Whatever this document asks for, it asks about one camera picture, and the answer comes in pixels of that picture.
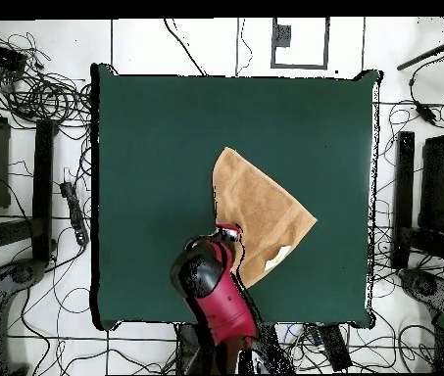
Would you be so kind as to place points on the tan terry towel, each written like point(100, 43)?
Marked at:
point(256, 207)

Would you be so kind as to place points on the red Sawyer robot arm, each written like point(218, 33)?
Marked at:
point(221, 301)

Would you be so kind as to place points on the dark green table cloth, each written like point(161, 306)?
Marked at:
point(147, 176)

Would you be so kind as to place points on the black power strip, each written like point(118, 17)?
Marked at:
point(335, 346)
point(75, 211)

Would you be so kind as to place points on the dark grey square plate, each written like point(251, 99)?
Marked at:
point(282, 36)

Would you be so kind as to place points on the black power adapter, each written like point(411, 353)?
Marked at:
point(425, 112)

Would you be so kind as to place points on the black tripod pole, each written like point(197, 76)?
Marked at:
point(425, 56)

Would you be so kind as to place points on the black electronics box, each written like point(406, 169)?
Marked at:
point(0, 56)

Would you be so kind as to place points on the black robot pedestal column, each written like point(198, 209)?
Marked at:
point(190, 348)

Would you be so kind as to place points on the grey square floor frame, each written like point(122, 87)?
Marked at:
point(273, 58)

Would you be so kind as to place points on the black metal frame stand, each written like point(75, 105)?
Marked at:
point(404, 196)
point(43, 188)

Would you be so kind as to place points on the grey pedestal leg with caster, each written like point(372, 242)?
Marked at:
point(21, 274)
point(427, 286)

